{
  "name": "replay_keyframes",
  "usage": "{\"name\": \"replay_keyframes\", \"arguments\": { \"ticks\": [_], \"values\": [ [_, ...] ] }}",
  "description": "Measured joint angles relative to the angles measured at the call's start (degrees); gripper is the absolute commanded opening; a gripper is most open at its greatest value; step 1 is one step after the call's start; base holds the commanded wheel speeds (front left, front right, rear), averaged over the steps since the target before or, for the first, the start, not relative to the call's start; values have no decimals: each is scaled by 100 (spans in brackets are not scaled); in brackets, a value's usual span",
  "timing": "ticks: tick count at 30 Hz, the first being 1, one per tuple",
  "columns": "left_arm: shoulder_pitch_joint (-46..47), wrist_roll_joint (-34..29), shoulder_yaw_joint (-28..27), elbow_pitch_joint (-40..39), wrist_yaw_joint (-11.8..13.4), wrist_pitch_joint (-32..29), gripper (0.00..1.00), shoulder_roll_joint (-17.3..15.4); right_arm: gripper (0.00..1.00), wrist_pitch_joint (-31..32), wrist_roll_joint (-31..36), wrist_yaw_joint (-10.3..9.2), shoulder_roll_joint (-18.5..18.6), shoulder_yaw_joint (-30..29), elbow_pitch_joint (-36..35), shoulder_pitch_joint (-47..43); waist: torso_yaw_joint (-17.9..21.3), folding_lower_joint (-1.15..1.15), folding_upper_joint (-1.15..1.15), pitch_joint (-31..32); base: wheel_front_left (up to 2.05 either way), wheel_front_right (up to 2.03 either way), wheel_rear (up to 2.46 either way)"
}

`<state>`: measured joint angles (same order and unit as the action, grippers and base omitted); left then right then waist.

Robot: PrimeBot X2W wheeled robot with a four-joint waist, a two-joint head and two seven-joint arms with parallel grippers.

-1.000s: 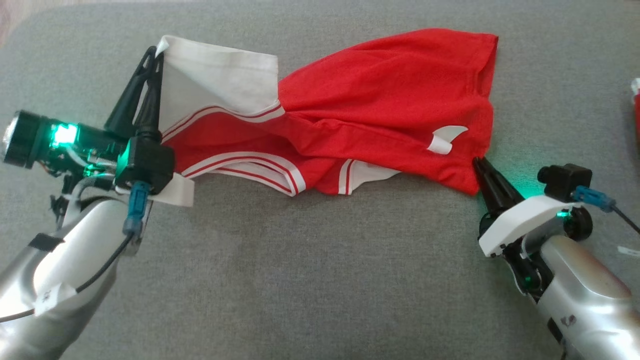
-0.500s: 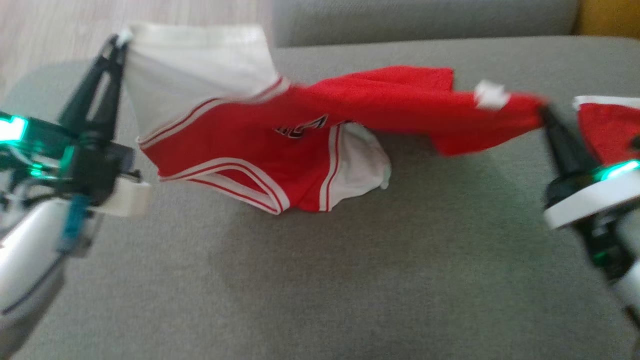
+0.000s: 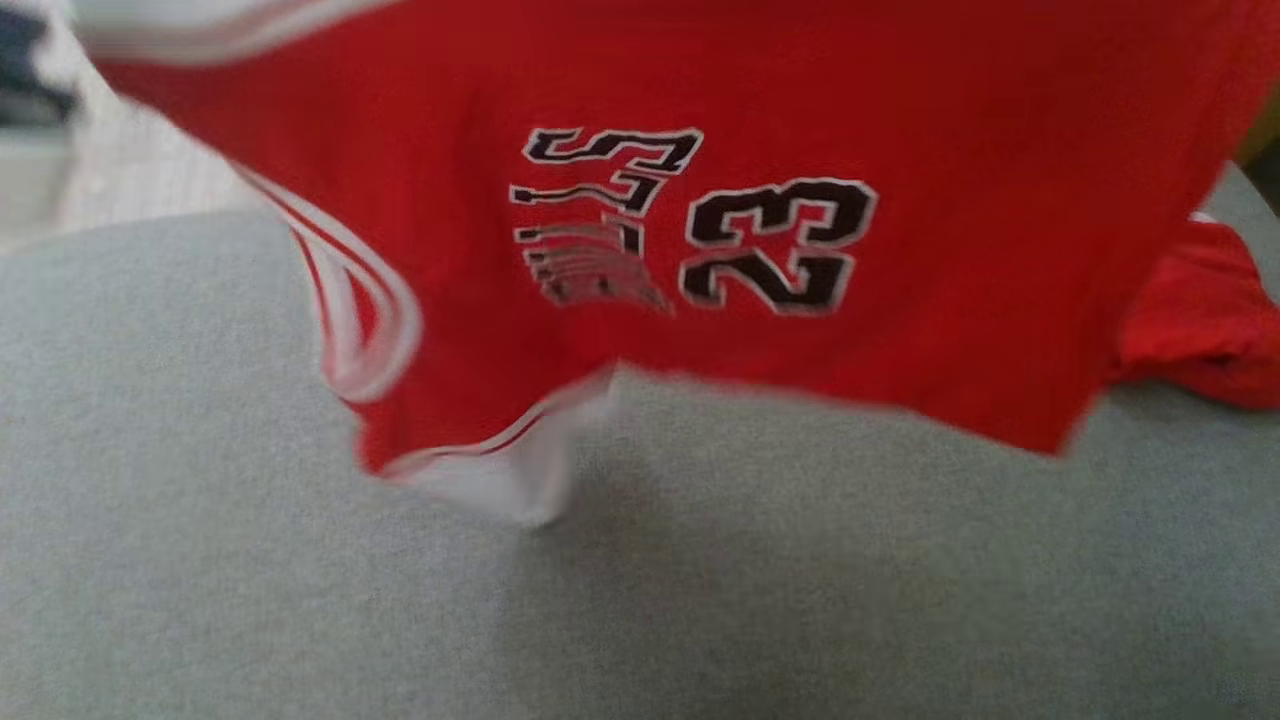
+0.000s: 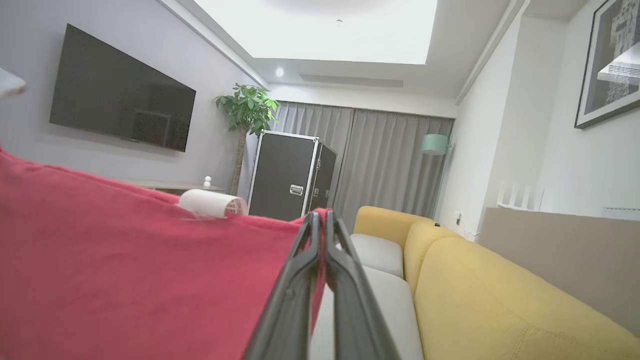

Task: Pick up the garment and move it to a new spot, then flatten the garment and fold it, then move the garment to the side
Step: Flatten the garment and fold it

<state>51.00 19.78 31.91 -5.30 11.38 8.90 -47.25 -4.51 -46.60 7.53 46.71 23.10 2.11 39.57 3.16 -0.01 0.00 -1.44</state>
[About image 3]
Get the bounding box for red jersey with number 23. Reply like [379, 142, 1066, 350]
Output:
[75, 0, 1280, 526]

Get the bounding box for large grey sofa seat cushion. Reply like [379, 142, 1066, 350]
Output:
[0, 165, 1280, 720]

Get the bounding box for red shorts with white band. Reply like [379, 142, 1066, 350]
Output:
[1108, 210, 1280, 411]

